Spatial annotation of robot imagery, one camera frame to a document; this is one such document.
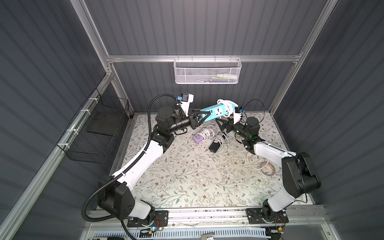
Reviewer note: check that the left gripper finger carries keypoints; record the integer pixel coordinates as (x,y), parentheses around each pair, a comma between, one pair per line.
(203,117)
(199,112)

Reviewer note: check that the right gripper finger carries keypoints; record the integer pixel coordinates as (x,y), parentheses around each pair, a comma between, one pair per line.
(222,125)
(222,119)

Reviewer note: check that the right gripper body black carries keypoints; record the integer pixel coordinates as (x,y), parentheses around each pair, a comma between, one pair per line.
(231,126)

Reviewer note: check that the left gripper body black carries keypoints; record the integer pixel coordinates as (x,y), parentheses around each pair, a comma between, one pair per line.
(192,121)

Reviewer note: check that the teal power strip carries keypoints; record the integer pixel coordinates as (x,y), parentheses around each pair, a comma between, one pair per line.
(223,108)

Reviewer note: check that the black power strip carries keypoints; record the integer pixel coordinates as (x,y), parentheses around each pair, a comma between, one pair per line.
(214,147)

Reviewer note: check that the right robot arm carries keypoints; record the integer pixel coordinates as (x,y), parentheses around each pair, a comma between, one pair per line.
(299,176)

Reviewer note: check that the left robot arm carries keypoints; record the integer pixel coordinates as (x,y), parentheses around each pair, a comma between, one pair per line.
(115,195)

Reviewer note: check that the purple power strip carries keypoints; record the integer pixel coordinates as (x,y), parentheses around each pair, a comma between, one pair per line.
(198,139)

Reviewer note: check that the clear tape roll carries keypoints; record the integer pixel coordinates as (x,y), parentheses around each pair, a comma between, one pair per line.
(268,169)

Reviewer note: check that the black pad in black basket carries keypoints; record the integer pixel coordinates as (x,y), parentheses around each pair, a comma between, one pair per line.
(104,124)

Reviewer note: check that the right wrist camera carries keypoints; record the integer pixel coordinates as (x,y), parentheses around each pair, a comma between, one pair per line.
(237,114)

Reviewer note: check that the white wire wall basket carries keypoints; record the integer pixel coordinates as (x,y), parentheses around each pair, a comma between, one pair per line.
(188,70)

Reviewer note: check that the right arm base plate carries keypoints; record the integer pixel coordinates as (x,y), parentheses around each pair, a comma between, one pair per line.
(265,215)

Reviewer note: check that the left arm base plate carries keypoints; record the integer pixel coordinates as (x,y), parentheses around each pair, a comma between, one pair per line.
(156,218)

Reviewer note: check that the black wire wall basket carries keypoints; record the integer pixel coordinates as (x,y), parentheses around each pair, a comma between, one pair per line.
(97,136)

